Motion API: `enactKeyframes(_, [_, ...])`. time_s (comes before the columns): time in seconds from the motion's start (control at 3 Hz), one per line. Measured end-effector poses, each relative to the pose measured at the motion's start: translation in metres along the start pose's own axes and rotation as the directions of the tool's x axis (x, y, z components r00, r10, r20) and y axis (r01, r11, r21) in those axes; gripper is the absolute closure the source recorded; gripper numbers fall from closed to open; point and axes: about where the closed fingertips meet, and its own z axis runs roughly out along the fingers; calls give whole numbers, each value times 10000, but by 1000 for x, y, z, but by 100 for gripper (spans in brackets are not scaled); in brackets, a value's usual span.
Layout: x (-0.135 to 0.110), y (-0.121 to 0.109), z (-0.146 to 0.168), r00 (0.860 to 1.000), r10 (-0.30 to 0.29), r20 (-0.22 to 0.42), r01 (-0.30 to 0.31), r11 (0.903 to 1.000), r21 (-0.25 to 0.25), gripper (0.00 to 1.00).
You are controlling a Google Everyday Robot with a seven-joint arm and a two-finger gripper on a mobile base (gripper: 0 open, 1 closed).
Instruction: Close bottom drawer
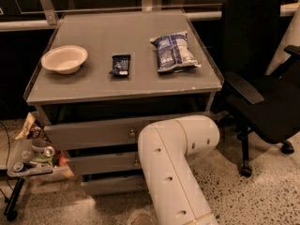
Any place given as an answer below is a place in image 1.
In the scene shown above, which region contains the grey bottom drawer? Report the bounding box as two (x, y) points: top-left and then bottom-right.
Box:
(81, 174), (147, 195)

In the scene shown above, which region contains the grey drawer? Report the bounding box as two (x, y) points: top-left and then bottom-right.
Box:
(67, 152), (142, 175)
(43, 111), (211, 152)
(81, 174), (147, 195)

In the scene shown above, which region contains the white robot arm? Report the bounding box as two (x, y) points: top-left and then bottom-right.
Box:
(138, 115), (219, 225)

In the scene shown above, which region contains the grey top drawer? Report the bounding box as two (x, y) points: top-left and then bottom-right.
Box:
(43, 111), (211, 152)

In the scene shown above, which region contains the grey drawer cabinet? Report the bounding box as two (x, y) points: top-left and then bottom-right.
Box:
(23, 10), (225, 186)

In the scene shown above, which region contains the grey middle drawer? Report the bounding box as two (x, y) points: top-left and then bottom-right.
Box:
(67, 152), (142, 175)

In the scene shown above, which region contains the dark blue snack bar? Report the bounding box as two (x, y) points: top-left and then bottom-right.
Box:
(110, 54), (131, 76)

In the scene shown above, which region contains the blue white chip bag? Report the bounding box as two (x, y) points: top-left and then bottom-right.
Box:
(150, 31), (201, 74)

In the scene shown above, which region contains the white paper bowl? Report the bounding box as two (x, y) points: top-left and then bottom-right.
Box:
(41, 45), (88, 75)

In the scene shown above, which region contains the black office chair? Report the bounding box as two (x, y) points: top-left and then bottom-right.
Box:
(211, 0), (300, 177)

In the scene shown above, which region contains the tan snack bag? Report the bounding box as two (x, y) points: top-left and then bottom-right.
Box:
(15, 113), (36, 141)

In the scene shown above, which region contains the clear plastic bin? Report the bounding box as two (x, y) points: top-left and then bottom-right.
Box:
(7, 111), (76, 182)

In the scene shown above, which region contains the metal railing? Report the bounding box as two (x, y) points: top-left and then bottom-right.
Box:
(0, 0), (300, 33)

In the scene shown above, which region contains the black folding stand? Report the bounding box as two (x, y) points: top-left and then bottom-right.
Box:
(4, 177), (24, 221)

